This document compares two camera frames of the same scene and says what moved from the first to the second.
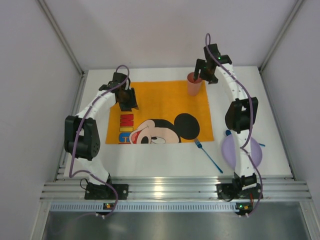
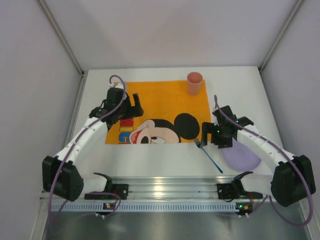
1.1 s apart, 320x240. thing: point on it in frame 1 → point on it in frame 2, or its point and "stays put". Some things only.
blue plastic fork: [200, 146] stays put
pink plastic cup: [194, 87] stays put
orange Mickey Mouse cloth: [167, 114] stays put
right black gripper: [202, 69] → [211, 135]
